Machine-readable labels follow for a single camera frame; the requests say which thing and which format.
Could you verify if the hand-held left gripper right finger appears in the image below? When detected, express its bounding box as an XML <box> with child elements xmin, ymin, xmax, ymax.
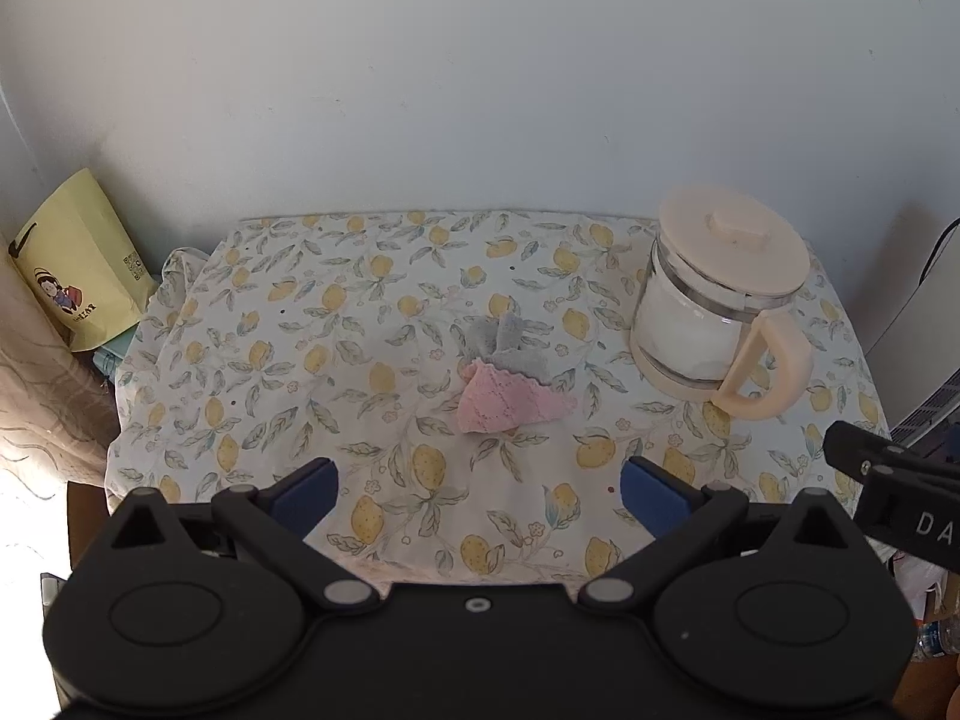
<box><xmin>577</xmin><ymin>455</ymin><xmax>863</xmax><ymax>610</ymax></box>

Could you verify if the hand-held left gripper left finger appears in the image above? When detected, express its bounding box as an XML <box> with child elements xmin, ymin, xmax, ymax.
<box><xmin>112</xmin><ymin>456</ymin><xmax>380</xmax><ymax>612</ymax></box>

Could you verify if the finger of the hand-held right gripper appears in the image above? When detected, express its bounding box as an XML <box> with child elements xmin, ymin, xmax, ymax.
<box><xmin>823</xmin><ymin>420</ymin><xmax>960</xmax><ymax>484</ymax></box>

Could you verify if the pink and grey dishcloth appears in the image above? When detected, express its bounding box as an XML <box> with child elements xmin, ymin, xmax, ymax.
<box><xmin>448</xmin><ymin>313</ymin><xmax>575</xmax><ymax>437</ymax></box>

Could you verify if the glass kettle with cream lid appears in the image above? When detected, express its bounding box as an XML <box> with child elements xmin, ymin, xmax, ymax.
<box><xmin>628</xmin><ymin>186</ymin><xmax>815</xmax><ymax>421</ymax></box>

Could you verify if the clear plastic water bottle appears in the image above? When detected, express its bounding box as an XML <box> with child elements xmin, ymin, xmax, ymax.
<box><xmin>910</xmin><ymin>610</ymin><xmax>960</xmax><ymax>665</ymax></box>

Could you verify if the white appliance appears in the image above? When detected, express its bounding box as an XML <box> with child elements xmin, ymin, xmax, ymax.
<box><xmin>862</xmin><ymin>216</ymin><xmax>960</xmax><ymax>462</ymax></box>

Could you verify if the lemon print tablecloth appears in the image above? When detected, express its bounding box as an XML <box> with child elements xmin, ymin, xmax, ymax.
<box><xmin>105</xmin><ymin>210</ymin><xmax>893</xmax><ymax>587</ymax></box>

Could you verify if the teal box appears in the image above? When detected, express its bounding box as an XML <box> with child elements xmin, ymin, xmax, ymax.
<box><xmin>94</xmin><ymin>336</ymin><xmax>137</xmax><ymax>385</ymax></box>

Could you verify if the beige patterned fabric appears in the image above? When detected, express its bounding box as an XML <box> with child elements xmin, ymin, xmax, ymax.
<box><xmin>0</xmin><ymin>238</ymin><xmax>122</xmax><ymax>515</ymax></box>

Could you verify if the yellow paper bag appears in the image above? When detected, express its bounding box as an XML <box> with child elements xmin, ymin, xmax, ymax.
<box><xmin>7</xmin><ymin>167</ymin><xmax>159</xmax><ymax>352</ymax></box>

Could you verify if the black cable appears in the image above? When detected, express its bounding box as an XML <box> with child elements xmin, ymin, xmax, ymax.
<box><xmin>919</xmin><ymin>216</ymin><xmax>960</xmax><ymax>287</ymax></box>

